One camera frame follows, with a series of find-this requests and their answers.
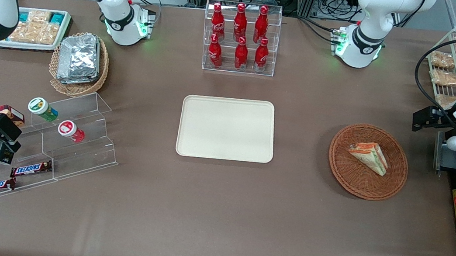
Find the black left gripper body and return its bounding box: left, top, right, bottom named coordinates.
left=414, top=104, right=456, bottom=131

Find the brown red chocolate box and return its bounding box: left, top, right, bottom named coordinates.
left=0, top=104, right=27, bottom=128

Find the beige plastic tray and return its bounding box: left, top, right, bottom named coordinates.
left=175, top=90, right=280, bottom=168

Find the green lidded snack cup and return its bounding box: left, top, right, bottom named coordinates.
left=26, top=96, right=61, bottom=123

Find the round brown wicker basket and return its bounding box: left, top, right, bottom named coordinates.
left=323, top=119, right=414, bottom=205

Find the clear acrylic bottle rack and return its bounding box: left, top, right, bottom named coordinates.
left=197, top=0, right=284, bottom=80

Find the silver foil packet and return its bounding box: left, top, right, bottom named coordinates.
left=57, top=34, right=105, bottom=89
left=56, top=31, right=104, bottom=83

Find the red cola bottle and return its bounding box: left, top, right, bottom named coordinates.
left=208, top=2, right=230, bottom=43
left=231, top=2, right=250, bottom=43
left=252, top=4, right=271, bottom=45
left=232, top=36, right=251, bottom=71
left=206, top=32, right=226, bottom=69
left=253, top=36, right=272, bottom=73

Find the oval tan wicker basket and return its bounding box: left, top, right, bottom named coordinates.
left=46, top=28, right=114, bottom=101

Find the triangle sandwich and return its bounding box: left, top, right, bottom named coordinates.
left=345, top=139, right=391, bottom=177

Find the white rectangular snack tray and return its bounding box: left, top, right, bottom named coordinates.
left=0, top=2, right=74, bottom=57

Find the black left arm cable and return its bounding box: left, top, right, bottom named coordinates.
left=408, top=25, right=456, bottom=128

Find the small black box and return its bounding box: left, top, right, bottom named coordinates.
left=0, top=141, right=16, bottom=166

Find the clear bagged cracker pack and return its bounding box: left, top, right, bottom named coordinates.
left=27, top=9, right=52, bottom=26
left=8, top=19, right=38, bottom=44
left=32, top=21, right=61, bottom=47

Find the red lidded snack cup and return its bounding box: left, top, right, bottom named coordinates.
left=56, top=119, right=87, bottom=144

